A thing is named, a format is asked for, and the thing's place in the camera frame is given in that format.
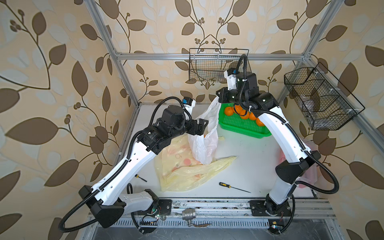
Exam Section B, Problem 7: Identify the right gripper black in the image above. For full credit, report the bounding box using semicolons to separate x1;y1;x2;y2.
217;87;249;108

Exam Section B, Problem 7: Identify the white plastic bag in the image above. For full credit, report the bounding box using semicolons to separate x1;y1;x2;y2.
188;97;221;165

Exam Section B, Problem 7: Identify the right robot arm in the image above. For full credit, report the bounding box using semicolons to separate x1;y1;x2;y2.
216;54;340;216

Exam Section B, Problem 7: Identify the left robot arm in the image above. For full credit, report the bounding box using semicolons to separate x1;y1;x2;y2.
58;97;209;233

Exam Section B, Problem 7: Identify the orange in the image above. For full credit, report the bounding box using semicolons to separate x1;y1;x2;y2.
239;110;250;120
234;105;245;115
256;118;265;127
224;107;235;117
249;112;257;121

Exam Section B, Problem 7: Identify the green plastic basket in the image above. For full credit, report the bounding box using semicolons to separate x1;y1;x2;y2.
219;103;272;139

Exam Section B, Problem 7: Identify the yellow plastic bag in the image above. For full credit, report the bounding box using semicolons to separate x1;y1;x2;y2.
154;134;236;192

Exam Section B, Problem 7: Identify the yellow black screwdriver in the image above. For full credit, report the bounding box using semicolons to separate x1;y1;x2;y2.
219;182;250;193

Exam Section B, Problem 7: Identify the small screwdriver left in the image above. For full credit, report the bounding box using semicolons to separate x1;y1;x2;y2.
135;174;148;183

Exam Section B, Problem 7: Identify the metal cylinder fitting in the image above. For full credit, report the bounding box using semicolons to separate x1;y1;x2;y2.
182;208;196;222

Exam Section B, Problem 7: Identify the pink plastic box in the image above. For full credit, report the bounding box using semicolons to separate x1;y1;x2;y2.
279;139;318;185

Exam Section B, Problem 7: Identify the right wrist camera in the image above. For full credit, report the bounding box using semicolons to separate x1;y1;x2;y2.
224;68;238;91

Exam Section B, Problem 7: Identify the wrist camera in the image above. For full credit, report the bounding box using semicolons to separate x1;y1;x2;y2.
182;97;196;114
224;68;238;91

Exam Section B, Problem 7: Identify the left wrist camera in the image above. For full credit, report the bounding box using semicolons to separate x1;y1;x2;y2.
182;97;196;114

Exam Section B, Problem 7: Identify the back wire basket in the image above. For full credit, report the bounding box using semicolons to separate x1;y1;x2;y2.
187;48;251;86

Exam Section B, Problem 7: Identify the wire basket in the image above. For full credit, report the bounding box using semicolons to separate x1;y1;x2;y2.
284;62;365;131
187;48;251;86

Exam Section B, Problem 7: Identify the right wire basket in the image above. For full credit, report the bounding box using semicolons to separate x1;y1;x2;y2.
284;62;365;131

